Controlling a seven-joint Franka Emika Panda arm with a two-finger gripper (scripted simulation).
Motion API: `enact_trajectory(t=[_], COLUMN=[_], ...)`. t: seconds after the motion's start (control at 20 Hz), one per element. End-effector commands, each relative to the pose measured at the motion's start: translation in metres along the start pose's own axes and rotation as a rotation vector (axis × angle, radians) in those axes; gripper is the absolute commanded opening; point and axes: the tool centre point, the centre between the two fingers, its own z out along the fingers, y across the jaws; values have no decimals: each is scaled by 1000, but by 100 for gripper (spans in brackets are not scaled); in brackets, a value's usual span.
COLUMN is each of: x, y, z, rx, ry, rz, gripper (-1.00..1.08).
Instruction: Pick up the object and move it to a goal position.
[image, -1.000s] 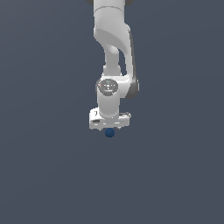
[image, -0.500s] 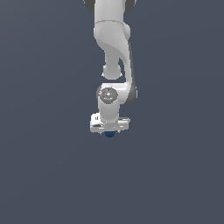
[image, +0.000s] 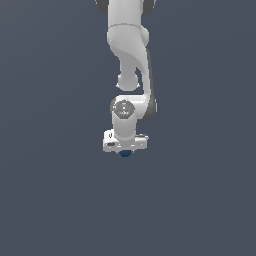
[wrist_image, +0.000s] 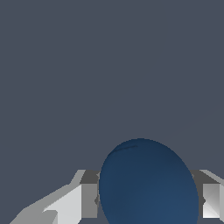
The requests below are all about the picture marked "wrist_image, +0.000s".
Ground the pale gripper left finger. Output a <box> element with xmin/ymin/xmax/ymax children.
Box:
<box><xmin>9</xmin><ymin>169</ymin><xmax>102</xmax><ymax>224</ymax></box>

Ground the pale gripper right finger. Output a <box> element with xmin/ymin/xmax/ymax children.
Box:
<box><xmin>191</xmin><ymin>169</ymin><xmax>224</xmax><ymax>224</ymax></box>

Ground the dark blue round object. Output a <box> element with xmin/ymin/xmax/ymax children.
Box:
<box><xmin>98</xmin><ymin>137</ymin><xmax>200</xmax><ymax>224</ymax></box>

